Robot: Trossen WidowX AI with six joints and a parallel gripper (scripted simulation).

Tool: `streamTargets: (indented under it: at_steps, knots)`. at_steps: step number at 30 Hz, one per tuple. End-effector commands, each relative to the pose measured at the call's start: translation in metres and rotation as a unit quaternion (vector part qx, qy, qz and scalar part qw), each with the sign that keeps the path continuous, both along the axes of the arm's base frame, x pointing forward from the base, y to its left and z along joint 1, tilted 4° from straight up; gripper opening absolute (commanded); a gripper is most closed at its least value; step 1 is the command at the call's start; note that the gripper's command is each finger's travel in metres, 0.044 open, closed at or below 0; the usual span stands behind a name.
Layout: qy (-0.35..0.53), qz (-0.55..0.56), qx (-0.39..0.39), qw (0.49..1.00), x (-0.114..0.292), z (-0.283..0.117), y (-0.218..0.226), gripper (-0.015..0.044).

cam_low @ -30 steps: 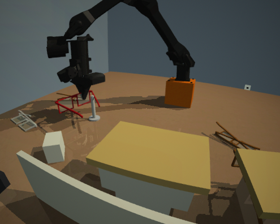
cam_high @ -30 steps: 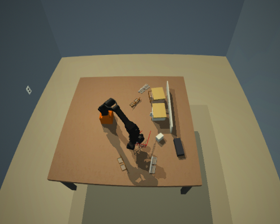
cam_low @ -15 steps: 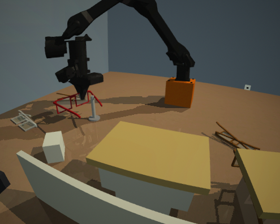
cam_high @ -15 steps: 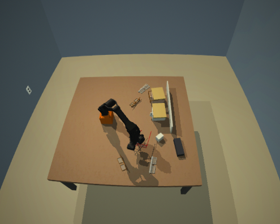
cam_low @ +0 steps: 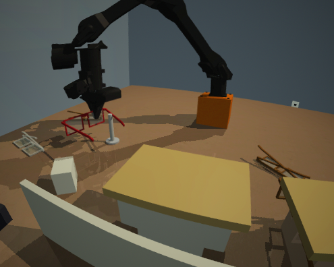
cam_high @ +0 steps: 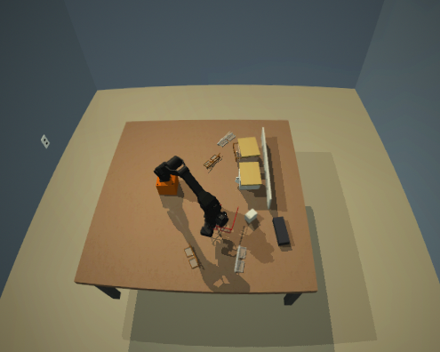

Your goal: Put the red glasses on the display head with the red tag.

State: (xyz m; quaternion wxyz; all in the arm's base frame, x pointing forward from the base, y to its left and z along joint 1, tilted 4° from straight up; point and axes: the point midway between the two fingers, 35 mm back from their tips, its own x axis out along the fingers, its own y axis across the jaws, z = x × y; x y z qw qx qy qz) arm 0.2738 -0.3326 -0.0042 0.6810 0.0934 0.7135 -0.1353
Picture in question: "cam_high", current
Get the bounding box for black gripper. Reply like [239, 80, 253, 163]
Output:
[200, 215, 216, 237]

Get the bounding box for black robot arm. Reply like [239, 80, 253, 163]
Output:
[153, 156, 228, 227]

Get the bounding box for red glasses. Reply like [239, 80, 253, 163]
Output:
[214, 224, 234, 233]

